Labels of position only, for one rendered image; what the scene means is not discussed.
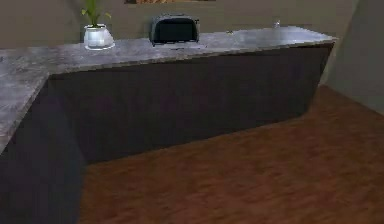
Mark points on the dark kitchen counter marble top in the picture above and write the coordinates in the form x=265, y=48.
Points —
x=173, y=100

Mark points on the green plant in white pot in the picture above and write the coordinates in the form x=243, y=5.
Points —
x=97, y=36

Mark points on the black and silver toaster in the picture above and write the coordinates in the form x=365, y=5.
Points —
x=175, y=30

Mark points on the small silver tap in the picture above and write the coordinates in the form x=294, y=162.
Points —
x=276, y=23

